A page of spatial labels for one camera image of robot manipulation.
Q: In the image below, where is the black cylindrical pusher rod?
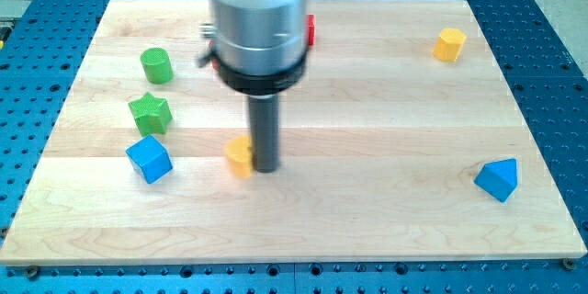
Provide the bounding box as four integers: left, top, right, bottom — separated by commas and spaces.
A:
248, 95, 279, 173

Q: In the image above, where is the blue triangle block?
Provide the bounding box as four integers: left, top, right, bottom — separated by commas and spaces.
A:
474, 158, 518, 203

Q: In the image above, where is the green star block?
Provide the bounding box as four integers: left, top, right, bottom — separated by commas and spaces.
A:
128, 93, 173, 136

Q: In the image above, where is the yellow hexagon block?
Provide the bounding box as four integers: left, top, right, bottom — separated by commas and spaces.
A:
433, 28, 467, 62

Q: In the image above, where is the blue cube block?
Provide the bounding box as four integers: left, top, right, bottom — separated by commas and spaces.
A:
126, 135, 173, 184

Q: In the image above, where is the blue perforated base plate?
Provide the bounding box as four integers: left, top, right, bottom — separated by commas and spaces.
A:
1, 0, 587, 293

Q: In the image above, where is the green cylinder block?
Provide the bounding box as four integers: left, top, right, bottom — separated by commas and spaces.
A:
140, 48, 174, 85

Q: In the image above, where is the wooden board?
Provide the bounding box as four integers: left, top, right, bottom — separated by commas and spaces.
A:
1, 0, 586, 266

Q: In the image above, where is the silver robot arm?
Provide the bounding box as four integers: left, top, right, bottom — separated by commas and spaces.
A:
198, 0, 309, 173

